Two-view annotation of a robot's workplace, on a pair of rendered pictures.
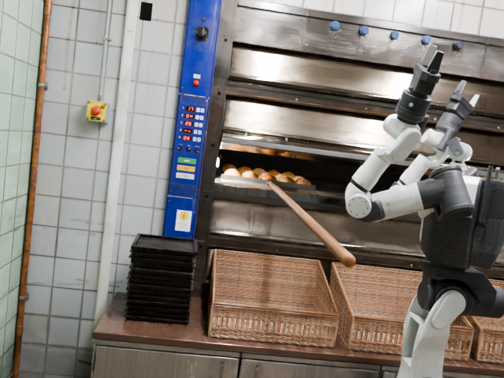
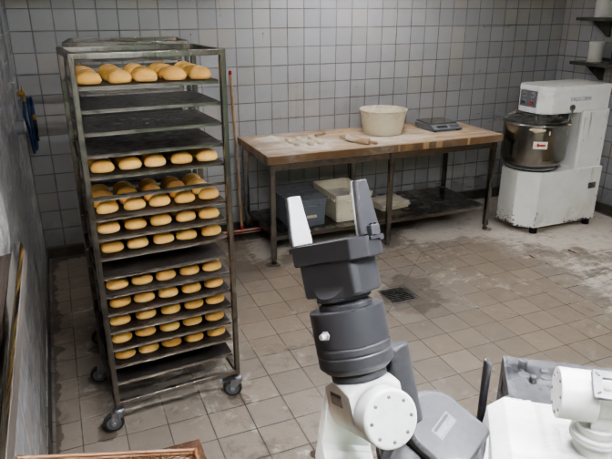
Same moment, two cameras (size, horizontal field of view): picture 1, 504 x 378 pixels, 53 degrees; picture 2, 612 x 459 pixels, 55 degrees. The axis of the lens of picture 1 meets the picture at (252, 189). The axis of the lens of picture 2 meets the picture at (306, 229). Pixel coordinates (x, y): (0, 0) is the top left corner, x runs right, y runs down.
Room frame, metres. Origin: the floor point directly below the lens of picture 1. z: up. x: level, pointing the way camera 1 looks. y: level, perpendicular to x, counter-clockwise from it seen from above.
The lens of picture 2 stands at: (2.29, -0.21, 1.95)
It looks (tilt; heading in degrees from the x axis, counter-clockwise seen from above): 21 degrees down; 253
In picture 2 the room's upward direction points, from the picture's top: straight up
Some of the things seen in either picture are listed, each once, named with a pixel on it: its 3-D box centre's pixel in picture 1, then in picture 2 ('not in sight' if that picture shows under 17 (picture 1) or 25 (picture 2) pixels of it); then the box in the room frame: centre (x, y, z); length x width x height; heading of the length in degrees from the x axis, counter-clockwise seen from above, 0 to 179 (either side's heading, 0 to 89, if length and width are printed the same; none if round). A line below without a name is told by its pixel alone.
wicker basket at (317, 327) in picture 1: (269, 294); not in sight; (2.29, -0.15, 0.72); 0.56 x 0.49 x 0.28; 96
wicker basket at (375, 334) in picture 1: (394, 307); not in sight; (2.34, -0.75, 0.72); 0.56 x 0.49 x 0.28; 95
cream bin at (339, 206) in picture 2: not in sight; (341, 198); (0.51, -4.87, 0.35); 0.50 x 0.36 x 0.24; 97
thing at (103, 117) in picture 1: (97, 112); not in sight; (2.43, 0.79, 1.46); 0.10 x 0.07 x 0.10; 95
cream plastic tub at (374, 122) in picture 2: not in sight; (382, 120); (0.09, -4.98, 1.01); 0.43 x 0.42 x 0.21; 5
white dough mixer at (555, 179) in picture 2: not in sight; (545, 155); (-1.43, -4.64, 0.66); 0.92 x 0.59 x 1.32; 5
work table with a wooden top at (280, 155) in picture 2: not in sight; (370, 185); (0.23, -4.89, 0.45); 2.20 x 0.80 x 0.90; 5
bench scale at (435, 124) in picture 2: not in sight; (438, 124); (-0.48, -5.01, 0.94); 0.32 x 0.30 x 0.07; 95
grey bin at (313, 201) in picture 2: not in sight; (298, 205); (0.92, -4.83, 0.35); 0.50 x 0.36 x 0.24; 95
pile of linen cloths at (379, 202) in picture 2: not in sight; (389, 201); (0.02, -4.90, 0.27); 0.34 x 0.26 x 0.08; 11
